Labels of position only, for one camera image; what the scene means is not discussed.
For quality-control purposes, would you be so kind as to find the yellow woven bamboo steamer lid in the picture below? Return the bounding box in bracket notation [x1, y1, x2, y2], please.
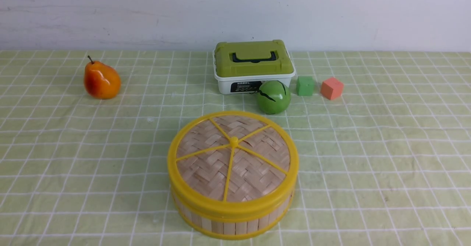
[167, 111, 299, 219]

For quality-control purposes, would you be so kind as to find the yellow bamboo steamer base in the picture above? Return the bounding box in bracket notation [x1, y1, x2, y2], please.
[170, 190, 295, 240]

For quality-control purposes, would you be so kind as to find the green round fruit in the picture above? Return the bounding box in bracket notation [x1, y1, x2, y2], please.
[255, 80, 291, 115]

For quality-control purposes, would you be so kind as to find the green lidded white storage box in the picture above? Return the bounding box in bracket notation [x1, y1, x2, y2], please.
[213, 39, 296, 95]

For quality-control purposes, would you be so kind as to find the green foam cube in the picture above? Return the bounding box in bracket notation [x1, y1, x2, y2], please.
[296, 76, 315, 96]

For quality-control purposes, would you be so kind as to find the orange foam cube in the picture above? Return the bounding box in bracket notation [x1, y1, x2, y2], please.
[320, 77, 344, 100]

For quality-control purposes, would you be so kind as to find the orange yellow pear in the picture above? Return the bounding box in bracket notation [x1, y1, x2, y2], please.
[84, 55, 121, 99]

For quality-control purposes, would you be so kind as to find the green checkered tablecloth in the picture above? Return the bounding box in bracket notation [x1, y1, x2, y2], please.
[0, 51, 471, 246]

